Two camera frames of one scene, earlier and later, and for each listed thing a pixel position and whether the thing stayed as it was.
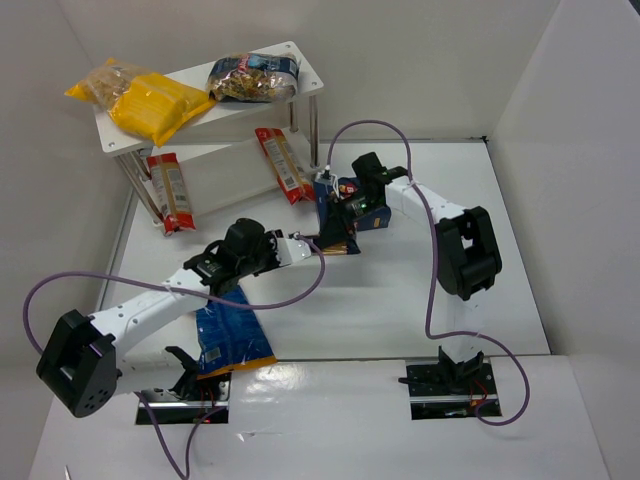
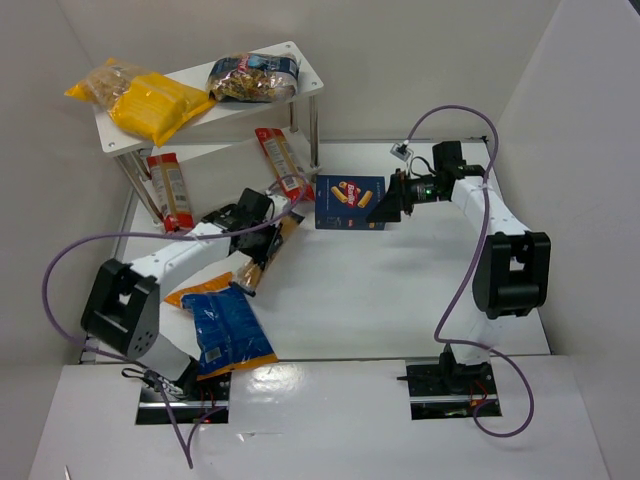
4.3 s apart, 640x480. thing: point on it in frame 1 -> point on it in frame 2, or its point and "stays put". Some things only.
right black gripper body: x=343 y=213 -> x=400 y=192
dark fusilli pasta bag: x=254 y=77 stays put
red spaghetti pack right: x=289 y=171 stays put
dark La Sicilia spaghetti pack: x=346 y=247 -> x=251 y=274
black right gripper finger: x=343 y=214 -> x=389 y=210
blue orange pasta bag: x=230 y=339 stays put
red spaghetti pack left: x=172 y=192 stays put
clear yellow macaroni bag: x=107 y=84 stays put
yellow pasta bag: x=159 y=106 stays put
